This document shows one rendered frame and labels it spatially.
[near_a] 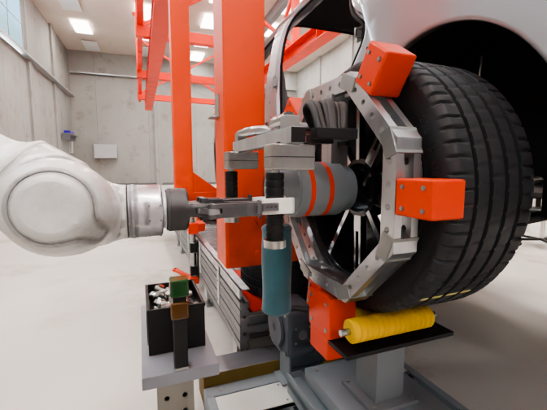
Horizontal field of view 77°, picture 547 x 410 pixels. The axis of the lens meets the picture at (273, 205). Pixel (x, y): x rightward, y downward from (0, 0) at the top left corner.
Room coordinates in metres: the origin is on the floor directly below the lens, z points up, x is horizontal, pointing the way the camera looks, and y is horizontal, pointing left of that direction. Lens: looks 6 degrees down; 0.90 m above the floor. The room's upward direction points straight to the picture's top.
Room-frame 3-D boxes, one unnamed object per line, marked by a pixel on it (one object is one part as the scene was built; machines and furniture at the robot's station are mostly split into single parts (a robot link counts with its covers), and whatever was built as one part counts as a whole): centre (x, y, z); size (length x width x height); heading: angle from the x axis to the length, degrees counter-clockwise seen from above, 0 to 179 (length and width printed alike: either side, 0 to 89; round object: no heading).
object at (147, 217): (0.58, 0.21, 0.83); 0.09 x 0.06 x 0.09; 21
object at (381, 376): (0.97, -0.32, 0.32); 0.40 x 0.30 x 0.28; 21
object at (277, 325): (1.28, -0.20, 0.26); 0.42 x 0.18 x 0.35; 111
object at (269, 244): (0.66, 0.00, 0.83); 0.04 x 0.04 x 0.16
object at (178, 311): (0.74, 0.21, 0.59); 0.04 x 0.04 x 0.04; 21
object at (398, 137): (0.91, -0.16, 0.85); 0.54 x 0.07 x 0.54; 21
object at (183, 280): (0.74, 0.21, 0.64); 0.04 x 0.04 x 0.04; 21
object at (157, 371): (0.92, 0.28, 0.44); 0.43 x 0.17 x 0.03; 21
